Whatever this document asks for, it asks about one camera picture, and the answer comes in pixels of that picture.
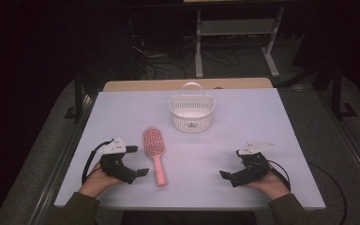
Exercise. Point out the white metal stand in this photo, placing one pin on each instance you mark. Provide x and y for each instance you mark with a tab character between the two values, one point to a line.
198	47

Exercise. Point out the pink hairbrush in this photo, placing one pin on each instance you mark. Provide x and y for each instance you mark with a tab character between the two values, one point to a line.
153	140

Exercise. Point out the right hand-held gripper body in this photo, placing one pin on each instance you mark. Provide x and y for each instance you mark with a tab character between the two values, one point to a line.
251	170

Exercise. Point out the black metal stand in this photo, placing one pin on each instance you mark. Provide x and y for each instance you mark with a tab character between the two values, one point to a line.
336	93
78	93

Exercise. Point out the white slotted plastic basket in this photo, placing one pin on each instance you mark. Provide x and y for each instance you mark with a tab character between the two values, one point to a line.
191	125

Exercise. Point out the person's right hand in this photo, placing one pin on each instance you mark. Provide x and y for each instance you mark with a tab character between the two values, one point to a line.
273	187

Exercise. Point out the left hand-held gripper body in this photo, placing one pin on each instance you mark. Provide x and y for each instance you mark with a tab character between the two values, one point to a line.
115	167

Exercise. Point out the person's left hand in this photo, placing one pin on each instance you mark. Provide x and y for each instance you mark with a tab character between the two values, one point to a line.
95	182

